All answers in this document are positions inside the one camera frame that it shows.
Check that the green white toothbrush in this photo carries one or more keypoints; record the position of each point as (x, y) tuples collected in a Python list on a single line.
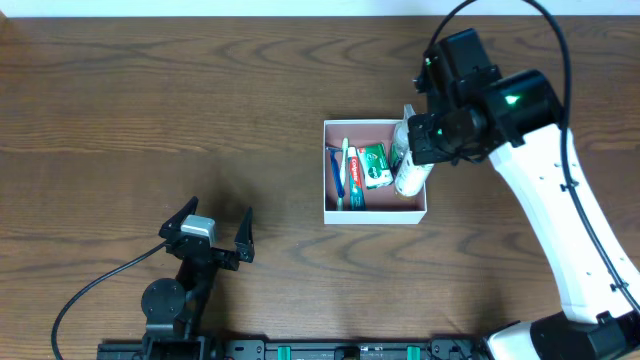
[(343, 165)]

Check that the Colgate toothpaste tube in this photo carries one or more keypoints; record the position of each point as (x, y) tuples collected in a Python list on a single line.
[(357, 201)]

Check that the white cardboard box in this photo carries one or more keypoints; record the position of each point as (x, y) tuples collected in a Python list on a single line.
[(383, 206)]

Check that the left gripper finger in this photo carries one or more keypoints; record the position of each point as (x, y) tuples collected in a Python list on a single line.
[(174, 223), (244, 242)]

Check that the white floral lotion tube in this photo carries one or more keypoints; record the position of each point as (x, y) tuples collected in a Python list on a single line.
[(410, 178)]

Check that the black mounting rail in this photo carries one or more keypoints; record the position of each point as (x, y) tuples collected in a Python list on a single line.
[(252, 349)]

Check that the green soap bar packet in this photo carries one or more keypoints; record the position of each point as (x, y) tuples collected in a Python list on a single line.
[(376, 169)]

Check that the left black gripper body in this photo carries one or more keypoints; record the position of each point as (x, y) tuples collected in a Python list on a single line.
[(215, 255)]

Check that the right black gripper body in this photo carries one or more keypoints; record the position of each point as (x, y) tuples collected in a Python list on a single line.
[(422, 138)]

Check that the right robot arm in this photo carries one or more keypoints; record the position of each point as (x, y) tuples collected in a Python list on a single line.
[(515, 123)]

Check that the clear pump soap bottle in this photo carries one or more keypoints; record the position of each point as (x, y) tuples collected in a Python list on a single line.
[(400, 142)]

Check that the blue disposable razor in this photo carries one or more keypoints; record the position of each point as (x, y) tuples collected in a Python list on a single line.
[(336, 169)]

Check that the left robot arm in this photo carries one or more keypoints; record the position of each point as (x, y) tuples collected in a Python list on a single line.
[(174, 306)]

